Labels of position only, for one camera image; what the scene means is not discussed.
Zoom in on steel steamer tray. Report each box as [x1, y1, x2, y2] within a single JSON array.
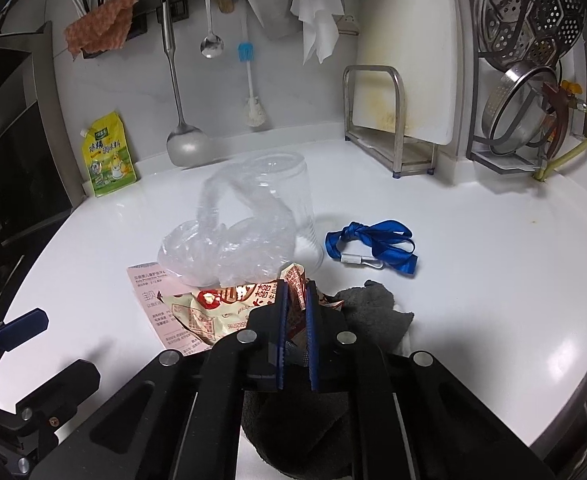
[[473, 0, 585, 73]]

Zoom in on steel cutting board rack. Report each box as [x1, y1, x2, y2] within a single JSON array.
[[342, 64, 437, 179]]

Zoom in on clear glass cup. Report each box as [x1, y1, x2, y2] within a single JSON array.
[[244, 152, 324, 275]]

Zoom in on white cutting board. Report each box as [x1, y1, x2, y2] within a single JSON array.
[[356, 0, 461, 145]]

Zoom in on blue white bottle brush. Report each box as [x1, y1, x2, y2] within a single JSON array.
[[237, 0, 266, 129]]

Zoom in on red white snack wrapper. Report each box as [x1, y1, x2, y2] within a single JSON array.
[[158, 261, 345, 348]]

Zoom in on pink paper leaflet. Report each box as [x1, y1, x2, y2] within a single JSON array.
[[127, 262, 210, 356]]

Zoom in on blue lanyard with clip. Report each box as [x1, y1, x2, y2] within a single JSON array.
[[325, 219, 419, 276]]

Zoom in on yellow green seasoning pouch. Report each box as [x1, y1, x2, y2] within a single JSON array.
[[82, 110, 137, 197]]

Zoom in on small steel ladle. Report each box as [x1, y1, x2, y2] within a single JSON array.
[[200, 0, 224, 60]]

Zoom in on orange checkered rag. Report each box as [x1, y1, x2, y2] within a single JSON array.
[[64, 0, 138, 58]]

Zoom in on yellow gas hose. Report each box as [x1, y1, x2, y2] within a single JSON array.
[[533, 79, 587, 182]]

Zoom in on black dish rack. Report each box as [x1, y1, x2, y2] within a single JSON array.
[[465, 0, 575, 175]]

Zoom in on white hanging cloth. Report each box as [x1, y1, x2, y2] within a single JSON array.
[[290, 0, 344, 63]]

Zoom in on clear plastic bag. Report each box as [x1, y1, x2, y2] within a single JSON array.
[[158, 153, 303, 288]]

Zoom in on dark grey cloth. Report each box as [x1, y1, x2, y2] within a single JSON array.
[[330, 280, 415, 356]]

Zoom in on steel spatula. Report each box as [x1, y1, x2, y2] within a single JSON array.
[[161, 0, 213, 169]]

